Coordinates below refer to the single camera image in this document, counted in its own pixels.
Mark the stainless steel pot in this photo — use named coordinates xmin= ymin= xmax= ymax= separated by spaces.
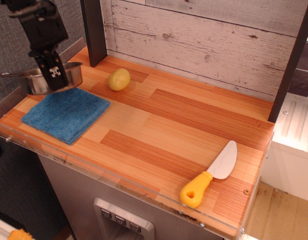
xmin=0 ymin=62 xmax=82 ymax=95

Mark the dark shelf post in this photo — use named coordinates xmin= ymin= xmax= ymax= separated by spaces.
xmin=268 ymin=6 xmax=308 ymax=123
xmin=80 ymin=0 xmax=107 ymax=67

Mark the silver dispenser button panel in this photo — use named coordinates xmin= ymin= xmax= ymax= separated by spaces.
xmin=93 ymin=197 xmax=155 ymax=240

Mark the blue folded cloth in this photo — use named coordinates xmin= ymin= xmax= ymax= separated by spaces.
xmin=21 ymin=88 xmax=110 ymax=145

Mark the yellow handled toy knife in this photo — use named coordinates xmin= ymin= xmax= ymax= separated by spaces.
xmin=180 ymin=140 xmax=238 ymax=208

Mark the dark left shelf post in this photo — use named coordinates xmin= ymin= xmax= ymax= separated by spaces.
xmin=80 ymin=0 xmax=107 ymax=67

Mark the white toy sink unit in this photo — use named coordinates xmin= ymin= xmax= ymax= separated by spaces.
xmin=261 ymin=93 xmax=308 ymax=200

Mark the yellow toy potato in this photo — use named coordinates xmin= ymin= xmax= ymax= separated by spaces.
xmin=108 ymin=68 xmax=131 ymax=91

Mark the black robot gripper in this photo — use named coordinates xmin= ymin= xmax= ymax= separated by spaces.
xmin=0 ymin=0 xmax=69 ymax=91

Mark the orange yellow sponge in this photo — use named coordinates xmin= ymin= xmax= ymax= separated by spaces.
xmin=7 ymin=229 xmax=33 ymax=240

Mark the dark right shelf post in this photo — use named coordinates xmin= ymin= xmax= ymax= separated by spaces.
xmin=268 ymin=6 xmax=308 ymax=123

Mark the clear acrylic table guard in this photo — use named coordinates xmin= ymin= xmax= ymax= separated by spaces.
xmin=0 ymin=115 xmax=273 ymax=240

